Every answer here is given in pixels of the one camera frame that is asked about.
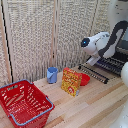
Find red plastic bowl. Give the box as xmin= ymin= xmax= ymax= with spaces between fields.
xmin=78 ymin=72 xmax=91 ymax=87

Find black oven tray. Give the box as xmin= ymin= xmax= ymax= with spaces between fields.
xmin=77 ymin=64 xmax=110 ymax=85

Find red yellow cardboard box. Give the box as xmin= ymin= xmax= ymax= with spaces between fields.
xmin=60 ymin=67 xmax=83 ymax=98

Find black toaster oven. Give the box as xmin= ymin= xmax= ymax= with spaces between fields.
xmin=99 ymin=39 xmax=128 ymax=77

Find blue plastic cup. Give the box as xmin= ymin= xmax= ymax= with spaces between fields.
xmin=46 ymin=66 xmax=59 ymax=85

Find red plastic shopping basket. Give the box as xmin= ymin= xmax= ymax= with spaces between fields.
xmin=0 ymin=79 xmax=55 ymax=128

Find woven folding screen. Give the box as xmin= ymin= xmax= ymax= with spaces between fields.
xmin=0 ymin=0 xmax=114 ymax=88

